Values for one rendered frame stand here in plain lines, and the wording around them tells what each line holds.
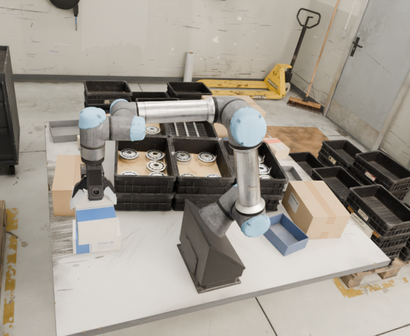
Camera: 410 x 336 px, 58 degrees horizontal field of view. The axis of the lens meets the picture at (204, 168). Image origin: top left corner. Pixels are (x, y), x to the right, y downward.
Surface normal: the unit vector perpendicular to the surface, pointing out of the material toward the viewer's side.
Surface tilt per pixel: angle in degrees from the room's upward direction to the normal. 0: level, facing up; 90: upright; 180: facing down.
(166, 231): 0
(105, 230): 90
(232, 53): 90
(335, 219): 90
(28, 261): 0
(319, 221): 90
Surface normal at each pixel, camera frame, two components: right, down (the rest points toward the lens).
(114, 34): 0.35, 0.57
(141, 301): 0.16, -0.82
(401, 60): -0.92, 0.07
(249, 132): 0.27, 0.36
